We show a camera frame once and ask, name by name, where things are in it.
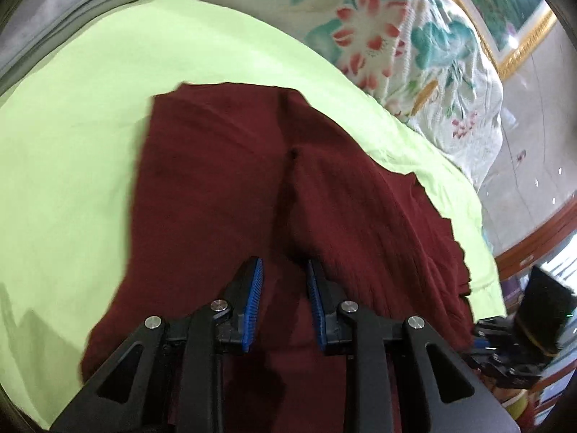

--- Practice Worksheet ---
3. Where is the red wooden bed frame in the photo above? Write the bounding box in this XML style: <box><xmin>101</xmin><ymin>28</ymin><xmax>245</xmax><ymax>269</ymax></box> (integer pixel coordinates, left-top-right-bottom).
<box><xmin>496</xmin><ymin>193</ymin><xmax>577</xmax><ymax>281</ymax></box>

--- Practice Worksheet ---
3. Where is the light green bed sheet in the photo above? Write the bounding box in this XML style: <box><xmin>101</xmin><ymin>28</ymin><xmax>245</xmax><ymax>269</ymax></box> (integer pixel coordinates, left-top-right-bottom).
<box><xmin>1</xmin><ymin>0</ymin><xmax>506</xmax><ymax>427</ymax></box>

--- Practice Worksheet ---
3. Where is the white floral quilt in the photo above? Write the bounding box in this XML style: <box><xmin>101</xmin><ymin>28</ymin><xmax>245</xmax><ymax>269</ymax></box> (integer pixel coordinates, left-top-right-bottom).
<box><xmin>202</xmin><ymin>0</ymin><xmax>504</xmax><ymax>186</ymax></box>

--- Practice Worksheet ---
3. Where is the folded grey blanket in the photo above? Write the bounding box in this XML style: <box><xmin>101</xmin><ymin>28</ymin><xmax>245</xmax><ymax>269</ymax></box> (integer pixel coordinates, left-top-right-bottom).
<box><xmin>1</xmin><ymin>0</ymin><xmax>136</xmax><ymax>92</ymax></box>

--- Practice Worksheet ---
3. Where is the gold framed landscape painting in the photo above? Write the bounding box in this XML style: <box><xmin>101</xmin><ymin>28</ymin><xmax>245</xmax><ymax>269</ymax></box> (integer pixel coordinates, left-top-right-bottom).
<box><xmin>453</xmin><ymin>0</ymin><xmax>556</xmax><ymax>81</ymax></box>

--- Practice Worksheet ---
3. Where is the dark red knit sweater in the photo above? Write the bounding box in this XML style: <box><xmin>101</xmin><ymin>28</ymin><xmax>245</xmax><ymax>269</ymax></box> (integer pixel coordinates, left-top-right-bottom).
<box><xmin>80</xmin><ymin>84</ymin><xmax>472</xmax><ymax>432</ymax></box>

